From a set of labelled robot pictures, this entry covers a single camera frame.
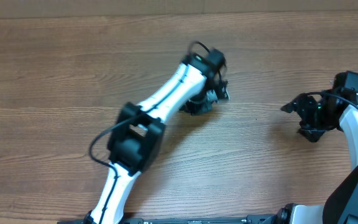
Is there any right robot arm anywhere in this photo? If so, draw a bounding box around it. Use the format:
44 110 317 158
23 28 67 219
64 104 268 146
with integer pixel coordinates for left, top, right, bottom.
268 71 358 223

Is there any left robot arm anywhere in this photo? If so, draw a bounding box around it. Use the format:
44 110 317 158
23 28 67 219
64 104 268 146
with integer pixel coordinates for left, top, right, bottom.
83 49 229 224

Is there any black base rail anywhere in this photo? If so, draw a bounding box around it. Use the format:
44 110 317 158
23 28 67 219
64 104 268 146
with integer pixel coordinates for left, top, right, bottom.
57 213 281 224

